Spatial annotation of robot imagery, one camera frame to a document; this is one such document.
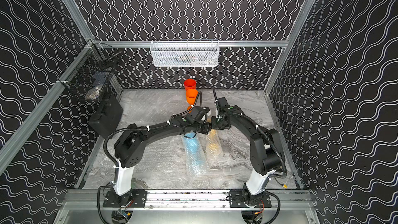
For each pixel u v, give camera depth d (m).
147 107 1.09
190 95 1.02
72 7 0.77
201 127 0.79
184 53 0.61
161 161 0.86
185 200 0.75
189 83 1.12
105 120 0.85
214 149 0.82
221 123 0.78
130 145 0.53
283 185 0.78
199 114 0.72
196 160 0.79
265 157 0.47
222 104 0.73
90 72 0.93
